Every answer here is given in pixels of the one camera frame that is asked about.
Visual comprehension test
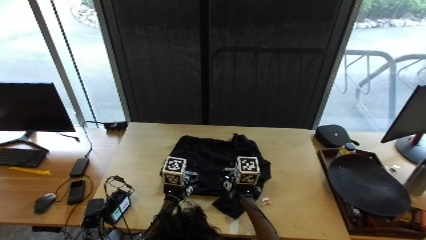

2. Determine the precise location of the person's right hand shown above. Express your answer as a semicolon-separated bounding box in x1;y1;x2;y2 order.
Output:
223;166;264;200

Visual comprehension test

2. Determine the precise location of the person's left hand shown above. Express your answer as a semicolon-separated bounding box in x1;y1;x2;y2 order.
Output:
160;168;200;201

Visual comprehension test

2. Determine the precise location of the left glove marker cube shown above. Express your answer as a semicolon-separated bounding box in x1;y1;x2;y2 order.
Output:
162;155;188;186

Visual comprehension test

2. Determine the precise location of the glove marker cube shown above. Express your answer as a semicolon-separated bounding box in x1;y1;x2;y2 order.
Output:
235;155;263;185
162;155;188;186

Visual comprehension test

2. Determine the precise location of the right glove marker cube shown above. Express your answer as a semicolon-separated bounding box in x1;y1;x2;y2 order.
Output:
235;155;263;185

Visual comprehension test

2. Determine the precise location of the black garment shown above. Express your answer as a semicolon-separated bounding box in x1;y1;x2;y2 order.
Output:
168;133;273;220

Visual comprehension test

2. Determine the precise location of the black device with lit screen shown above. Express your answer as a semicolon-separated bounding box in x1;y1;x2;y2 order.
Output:
102;189;134;226

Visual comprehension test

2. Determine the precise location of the black power adapter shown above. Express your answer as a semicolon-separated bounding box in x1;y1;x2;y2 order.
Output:
82;198;107;230

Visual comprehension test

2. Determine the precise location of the black power bank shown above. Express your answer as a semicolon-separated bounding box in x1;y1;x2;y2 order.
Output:
68;157;91;178

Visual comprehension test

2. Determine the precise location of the black smartphone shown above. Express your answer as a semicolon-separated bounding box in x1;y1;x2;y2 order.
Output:
67;178;87;206

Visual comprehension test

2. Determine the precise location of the dark wooden tray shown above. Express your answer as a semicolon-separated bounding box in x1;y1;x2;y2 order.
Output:
317;147;426;240

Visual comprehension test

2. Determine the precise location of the black zip pouch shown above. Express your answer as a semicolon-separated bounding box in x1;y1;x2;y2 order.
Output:
315;123;361;149

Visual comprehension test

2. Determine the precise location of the small bottle with yellow label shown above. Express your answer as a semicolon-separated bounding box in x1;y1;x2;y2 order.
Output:
339;142;360;156

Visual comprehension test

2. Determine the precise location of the black oval dish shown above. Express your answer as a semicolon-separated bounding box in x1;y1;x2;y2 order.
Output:
328;153;413;218

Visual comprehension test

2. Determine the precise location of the dark grey computer mouse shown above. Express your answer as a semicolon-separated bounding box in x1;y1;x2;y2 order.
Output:
34;192;59;215

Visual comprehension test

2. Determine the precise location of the black mesh window blind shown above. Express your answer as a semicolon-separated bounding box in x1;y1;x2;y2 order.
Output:
94;0;359;130

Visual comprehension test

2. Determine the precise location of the yellow flat strip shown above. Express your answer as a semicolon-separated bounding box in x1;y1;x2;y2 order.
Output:
9;166;54;177

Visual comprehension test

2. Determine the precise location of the black keyboard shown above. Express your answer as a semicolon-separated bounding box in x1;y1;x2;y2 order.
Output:
0;147;50;169

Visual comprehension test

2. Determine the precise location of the black flat monitor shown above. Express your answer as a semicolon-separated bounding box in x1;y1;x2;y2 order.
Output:
0;82;78;153

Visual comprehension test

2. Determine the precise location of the silver metal bottle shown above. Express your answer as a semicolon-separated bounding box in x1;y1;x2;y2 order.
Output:
403;158;426;197

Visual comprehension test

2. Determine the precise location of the monitor with round grey stand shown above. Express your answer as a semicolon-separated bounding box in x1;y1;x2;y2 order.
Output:
380;84;426;165

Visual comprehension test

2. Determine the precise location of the metal bicycle rack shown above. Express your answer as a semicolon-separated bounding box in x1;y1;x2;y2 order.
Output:
340;49;426;122

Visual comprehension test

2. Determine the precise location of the small black box with cable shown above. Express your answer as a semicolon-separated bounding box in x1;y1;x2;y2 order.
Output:
103;120;130;132

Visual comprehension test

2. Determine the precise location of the black cable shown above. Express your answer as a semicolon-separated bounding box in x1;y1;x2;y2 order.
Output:
55;120;135;240

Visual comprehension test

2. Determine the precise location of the black blind cord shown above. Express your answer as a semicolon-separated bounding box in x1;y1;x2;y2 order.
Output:
49;0;100;128

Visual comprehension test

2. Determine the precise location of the grey window frame post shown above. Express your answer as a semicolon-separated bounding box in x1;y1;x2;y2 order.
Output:
27;0;87;127

